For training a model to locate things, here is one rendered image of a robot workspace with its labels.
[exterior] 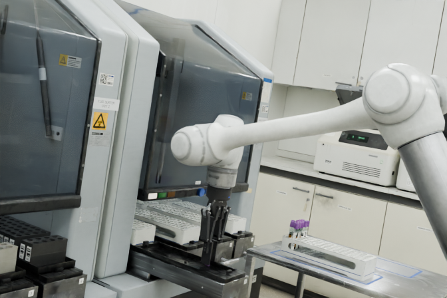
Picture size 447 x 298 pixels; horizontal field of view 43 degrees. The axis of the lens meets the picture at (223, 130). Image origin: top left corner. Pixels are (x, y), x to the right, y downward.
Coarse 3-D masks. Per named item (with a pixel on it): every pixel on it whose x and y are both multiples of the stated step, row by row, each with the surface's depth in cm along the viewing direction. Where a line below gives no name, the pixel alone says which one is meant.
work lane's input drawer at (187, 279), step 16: (128, 256) 171; (144, 256) 168; (160, 256) 166; (176, 256) 173; (192, 256) 173; (160, 272) 164; (176, 272) 161; (192, 272) 159; (208, 272) 162; (224, 272) 164; (240, 272) 162; (192, 288) 158; (208, 288) 155; (224, 288) 153; (240, 288) 160
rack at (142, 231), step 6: (138, 222) 182; (144, 222) 184; (132, 228) 173; (138, 228) 174; (144, 228) 176; (150, 228) 178; (132, 234) 173; (138, 234) 174; (144, 234) 176; (150, 234) 179; (132, 240) 173; (138, 240) 174; (144, 240) 177; (150, 240) 179
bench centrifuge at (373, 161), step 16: (352, 96) 403; (320, 144) 393; (336, 144) 386; (352, 144) 380; (368, 144) 375; (384, 144) 369; (320, 160) 392; (336, 160) 385; (352, 160) 379; (368, 160) 372; (384, 160) 366; (352, 176) 378; (368, 176) 372; (384, 176) 366
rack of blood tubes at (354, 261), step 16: (288, 240) 187; (304, 240) 187; (320, 240) 190; (288, 256) 186; (304, 256) 183; (320, 256) 190; (336, 256) 177; (352, 256) 176; (368, 256) 178; (352, 272) 173; (368, 272) 174
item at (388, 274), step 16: (256, 256) 186; (272, 256) 184; (304, 272) 176; (320, 272) 174; (336, 272) 177; (384, 272) 186; (400, 272) 189; (416, 272) 192; (432, 272) 196; (352, 288) 167; (368, 288) 165; (384, 288) 168; (400, 288) 170; (416, 288) 173; (432, 288) 176
